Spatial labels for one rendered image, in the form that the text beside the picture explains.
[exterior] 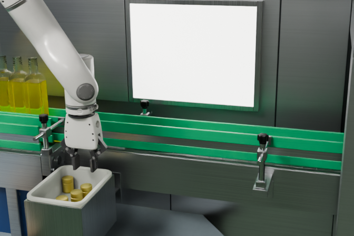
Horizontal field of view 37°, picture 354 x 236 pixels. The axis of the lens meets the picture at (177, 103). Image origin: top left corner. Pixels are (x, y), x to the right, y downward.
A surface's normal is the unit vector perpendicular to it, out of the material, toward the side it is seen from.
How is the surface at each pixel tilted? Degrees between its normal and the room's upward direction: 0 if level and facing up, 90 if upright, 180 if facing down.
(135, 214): 0
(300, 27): 90
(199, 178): 90
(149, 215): 0
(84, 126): 91
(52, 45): 50
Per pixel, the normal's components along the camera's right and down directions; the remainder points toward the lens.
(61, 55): -0.04, -0.25
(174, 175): -0.29, 0.29
